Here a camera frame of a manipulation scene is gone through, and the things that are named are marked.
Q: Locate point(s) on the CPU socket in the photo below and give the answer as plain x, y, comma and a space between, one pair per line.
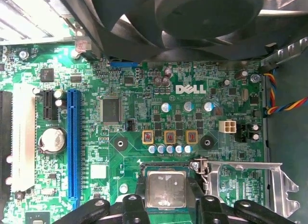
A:
166, 164

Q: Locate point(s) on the round coin battery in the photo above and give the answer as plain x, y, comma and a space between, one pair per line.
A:
51, 140

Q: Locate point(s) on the metal locking lever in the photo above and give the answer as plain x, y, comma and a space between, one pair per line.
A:
204, 177

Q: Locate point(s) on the blue expansion slot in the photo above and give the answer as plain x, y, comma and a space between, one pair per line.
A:
73, 149

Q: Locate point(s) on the blue port connector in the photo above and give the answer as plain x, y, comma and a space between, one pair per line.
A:
124, 64

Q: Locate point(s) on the white four pin socket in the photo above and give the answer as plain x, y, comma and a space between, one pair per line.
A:
227, 127

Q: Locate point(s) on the metal socket cover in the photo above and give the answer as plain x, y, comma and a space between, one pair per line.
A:
213, 185

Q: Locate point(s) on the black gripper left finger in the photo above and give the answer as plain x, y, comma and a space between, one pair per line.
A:
134, 212

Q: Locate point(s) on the black case fan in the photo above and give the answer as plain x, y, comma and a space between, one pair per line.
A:
204, 14

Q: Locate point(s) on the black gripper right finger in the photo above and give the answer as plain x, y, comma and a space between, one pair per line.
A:
213, 212

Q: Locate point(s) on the long black expansion slot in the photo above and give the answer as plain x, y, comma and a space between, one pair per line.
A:
4, 137

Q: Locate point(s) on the black PC case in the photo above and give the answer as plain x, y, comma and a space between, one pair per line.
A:
288, 149

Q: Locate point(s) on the short black expansion slot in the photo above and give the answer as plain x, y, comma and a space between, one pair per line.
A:
49, 106

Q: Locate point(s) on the white expansion slot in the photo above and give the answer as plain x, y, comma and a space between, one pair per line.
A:
22, 137

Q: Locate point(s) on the silver CPU green edge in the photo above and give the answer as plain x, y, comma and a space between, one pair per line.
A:
166, 189

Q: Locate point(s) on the green motherboard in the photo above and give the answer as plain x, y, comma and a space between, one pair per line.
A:
134, 110

